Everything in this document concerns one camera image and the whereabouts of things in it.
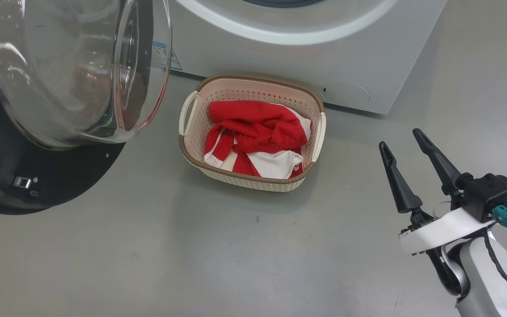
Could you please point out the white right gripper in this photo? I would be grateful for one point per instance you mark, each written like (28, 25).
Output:
(438, 231)

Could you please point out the red white sports jersey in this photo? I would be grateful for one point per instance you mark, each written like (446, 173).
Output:
(275, 165)

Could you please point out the red garment with white trim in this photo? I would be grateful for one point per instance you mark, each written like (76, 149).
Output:
(258, 125)

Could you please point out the black glass washing machine door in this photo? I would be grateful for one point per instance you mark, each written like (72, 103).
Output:
(60, 88)

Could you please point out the cream perforated laundry basket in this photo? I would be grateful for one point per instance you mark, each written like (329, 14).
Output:
(196, 132)

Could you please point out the blue energy label sticker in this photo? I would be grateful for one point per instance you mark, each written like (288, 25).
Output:
(176, 61)

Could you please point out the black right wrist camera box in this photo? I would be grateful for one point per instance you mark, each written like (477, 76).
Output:
(489, 196)

